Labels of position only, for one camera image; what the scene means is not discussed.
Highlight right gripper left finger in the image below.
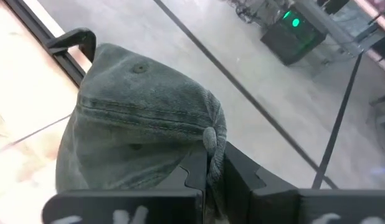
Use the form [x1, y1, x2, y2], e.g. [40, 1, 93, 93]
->
[42, 145, 209, 224]

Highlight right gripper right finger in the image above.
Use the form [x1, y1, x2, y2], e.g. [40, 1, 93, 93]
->
[223, 141, 385, 224]

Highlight dark green denim cap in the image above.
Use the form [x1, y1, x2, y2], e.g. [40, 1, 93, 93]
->
[55, 42, 228, 224]

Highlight black box green lights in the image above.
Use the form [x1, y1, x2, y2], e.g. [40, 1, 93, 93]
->
[260, 8, 327, 67]

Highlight black aluminium table frame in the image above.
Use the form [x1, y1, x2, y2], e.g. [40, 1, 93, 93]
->
[4, 0, 87, 90]

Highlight black mounting bracket bar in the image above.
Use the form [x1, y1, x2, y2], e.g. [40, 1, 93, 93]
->
[45, 27, 97, 63]

